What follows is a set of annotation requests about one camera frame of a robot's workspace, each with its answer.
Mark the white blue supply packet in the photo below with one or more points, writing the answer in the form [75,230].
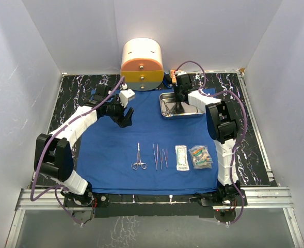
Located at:
[209,158]

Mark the long serrated steel forceps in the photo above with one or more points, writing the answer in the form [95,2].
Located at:
[155,151]

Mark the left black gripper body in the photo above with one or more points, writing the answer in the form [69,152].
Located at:
[115,111]

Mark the blue surgical cloth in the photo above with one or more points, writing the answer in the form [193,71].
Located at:
[107,152]

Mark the green clear supply packet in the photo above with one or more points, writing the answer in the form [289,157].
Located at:
[198,157]

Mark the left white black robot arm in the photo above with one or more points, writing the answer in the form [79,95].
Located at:
[53,152]

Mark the long white green pouch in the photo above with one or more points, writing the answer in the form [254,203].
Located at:
[181,158]

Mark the steel forceps ring handles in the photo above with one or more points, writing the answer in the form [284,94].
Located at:
[138,162]

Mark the steel instrument tray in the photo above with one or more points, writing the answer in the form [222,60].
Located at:
[183,109]

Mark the round three-drawer storage box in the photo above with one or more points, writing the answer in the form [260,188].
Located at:
[142,64]

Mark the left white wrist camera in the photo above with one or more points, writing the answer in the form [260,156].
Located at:
[126,95]

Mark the small orange spiral notebook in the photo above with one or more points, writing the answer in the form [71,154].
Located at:
[173,76]

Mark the steel tweezers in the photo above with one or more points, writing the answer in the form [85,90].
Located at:
[165,152]
[161,159]

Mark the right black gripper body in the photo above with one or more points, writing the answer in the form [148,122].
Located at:
[177,92]

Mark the remaining ring-handled clamp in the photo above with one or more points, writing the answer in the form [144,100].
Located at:
[170,108]

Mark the aluminium frame rail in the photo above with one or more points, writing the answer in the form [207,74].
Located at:
[162,205]

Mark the blue black clip tool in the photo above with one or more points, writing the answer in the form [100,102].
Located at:
[167,81]

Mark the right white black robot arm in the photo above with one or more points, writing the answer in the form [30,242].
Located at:
[222,126]

